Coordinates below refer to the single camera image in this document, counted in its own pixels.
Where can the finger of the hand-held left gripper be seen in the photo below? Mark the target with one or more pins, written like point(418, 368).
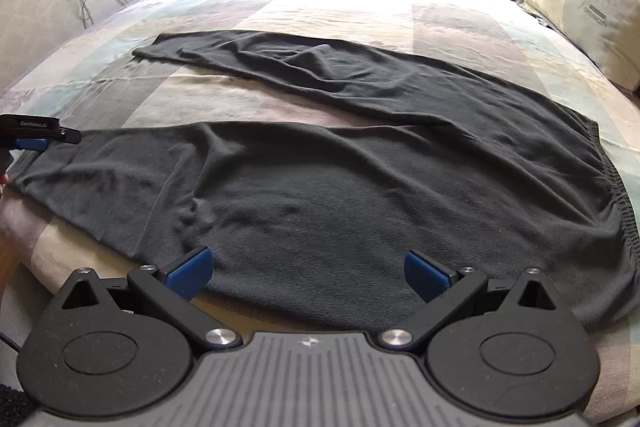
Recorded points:
point(32, 145)
point(70, 136)

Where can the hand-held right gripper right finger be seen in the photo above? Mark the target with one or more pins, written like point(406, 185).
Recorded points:
point(425, 274)

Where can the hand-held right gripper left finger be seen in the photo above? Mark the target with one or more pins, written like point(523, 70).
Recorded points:
point(192, 272)

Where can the black pants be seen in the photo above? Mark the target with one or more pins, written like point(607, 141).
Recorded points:
point(350, 207)

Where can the bed with patchwork sheet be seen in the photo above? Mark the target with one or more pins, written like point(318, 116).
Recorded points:
point(250, 2)

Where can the person's dark knit clothing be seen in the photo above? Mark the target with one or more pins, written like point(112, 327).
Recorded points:
point(12, 407)

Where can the beige printed pillow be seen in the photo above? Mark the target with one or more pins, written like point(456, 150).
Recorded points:
point(590, 7)

